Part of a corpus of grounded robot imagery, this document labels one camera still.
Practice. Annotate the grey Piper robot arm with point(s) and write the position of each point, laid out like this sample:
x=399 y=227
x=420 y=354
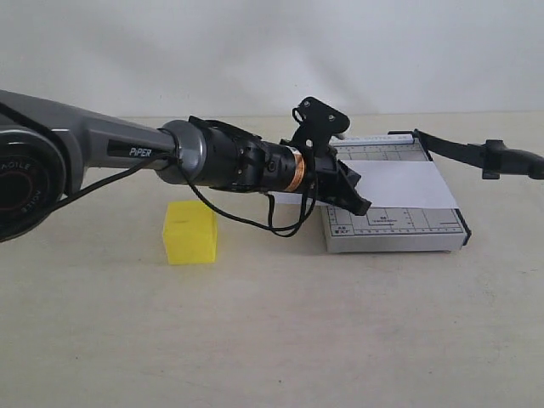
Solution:
x=47 y=147

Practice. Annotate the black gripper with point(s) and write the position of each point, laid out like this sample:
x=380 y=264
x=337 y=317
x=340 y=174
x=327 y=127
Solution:
x=319 y=174

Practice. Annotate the white paper sheet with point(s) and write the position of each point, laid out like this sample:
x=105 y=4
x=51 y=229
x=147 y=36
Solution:
x=403 y=184

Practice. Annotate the yellow cube block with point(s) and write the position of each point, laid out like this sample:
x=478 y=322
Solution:
x=190 y=233

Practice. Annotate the black cutter blade arm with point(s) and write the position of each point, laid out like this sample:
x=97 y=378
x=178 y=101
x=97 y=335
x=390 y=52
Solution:
x=493 y=157

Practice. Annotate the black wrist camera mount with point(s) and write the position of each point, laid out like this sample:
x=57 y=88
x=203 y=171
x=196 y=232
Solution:
x=317 y=123

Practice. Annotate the grey paper cutter base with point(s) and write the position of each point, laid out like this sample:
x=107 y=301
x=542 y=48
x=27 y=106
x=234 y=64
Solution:
x=391 y=229

